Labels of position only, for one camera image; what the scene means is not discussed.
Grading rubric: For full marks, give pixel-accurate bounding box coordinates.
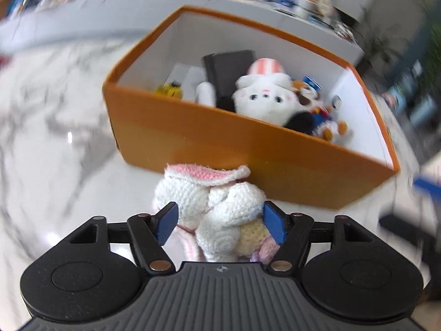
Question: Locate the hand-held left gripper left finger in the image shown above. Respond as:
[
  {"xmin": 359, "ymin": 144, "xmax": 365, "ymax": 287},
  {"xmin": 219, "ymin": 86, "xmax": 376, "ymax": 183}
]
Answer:
[{"xmin": 65, "ymin": 201, "xmax": 180, "ymax": 274}]

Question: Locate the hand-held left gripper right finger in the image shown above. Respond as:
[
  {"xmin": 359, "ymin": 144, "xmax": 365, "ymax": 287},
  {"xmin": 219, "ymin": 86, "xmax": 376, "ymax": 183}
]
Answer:
[{"xmin": 263, "ymin": 201, "xmax": 377, "ymax": 274}]

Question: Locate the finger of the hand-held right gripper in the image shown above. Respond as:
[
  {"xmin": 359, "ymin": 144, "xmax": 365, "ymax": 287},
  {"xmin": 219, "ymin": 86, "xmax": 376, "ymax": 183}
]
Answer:
[
  {"xmin": 379, "ymin": 214, "xmax": 431, "ymax": 249},
  {"xmin": 413, "ymin": 174, "xmax": 441, "ymax": 199}
]

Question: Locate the white crocheted bunny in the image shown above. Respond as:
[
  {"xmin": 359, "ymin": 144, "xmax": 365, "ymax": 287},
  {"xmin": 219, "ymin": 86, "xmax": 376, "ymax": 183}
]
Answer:
[{"xmin": 150, "ymin": 164, "xmax": 286, "ymax": 263}]

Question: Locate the orange cardboard box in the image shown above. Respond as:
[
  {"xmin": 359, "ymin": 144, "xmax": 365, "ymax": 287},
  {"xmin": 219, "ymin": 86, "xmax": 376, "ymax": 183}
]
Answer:
[{"xmin": 102, "ymin": 5, "xmax": 401, "ymax": 211}]

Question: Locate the small duck plush toy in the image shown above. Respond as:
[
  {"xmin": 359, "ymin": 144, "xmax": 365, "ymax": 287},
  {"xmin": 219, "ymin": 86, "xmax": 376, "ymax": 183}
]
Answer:
[{"xmin": 291, "ymin": 74, "xmax": 348, "ymax": 143}]

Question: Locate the white plush with striped hat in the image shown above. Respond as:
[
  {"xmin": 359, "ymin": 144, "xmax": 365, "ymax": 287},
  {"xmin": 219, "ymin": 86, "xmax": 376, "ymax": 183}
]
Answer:
[{"xmin": 217, "ymin": 58, "xmax": 316, "ymax": 135}]

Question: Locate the yellow round lid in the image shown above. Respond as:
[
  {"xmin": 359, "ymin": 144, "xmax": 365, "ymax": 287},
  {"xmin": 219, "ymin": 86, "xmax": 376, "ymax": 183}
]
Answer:
[{"xmin": 154, "ymin": 81, "xmax": 183, "ymax": 100}]

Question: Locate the black gift box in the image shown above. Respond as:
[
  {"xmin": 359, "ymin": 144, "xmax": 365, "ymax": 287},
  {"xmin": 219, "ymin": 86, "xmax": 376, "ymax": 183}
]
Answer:
[{"xmin": 201, "ymin": 50, "xmax": 256, "ymax": 106}]

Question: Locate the white marble media console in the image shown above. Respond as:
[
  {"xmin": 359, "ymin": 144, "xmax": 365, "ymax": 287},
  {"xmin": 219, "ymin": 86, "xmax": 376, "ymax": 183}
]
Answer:
[{"xmin": 0, "ymin": 0, "xmax": 366, "ymax": 66}]

